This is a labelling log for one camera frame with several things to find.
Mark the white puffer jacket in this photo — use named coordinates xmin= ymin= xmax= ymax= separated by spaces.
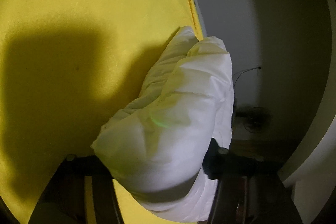
xmin=92 ymin=27 xmax=234 ymax=222

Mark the yellow table mat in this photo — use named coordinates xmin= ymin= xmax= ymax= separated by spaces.
xmin=1 ymin=0 xmax=202 ymax=223

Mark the black wall cable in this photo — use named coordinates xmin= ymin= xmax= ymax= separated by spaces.
xmin=232 ymin=66 xmax=263 ymax=88

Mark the black standing fan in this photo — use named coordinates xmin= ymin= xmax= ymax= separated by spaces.
xmin=235 ymin=107 xmax=272 ymax=134

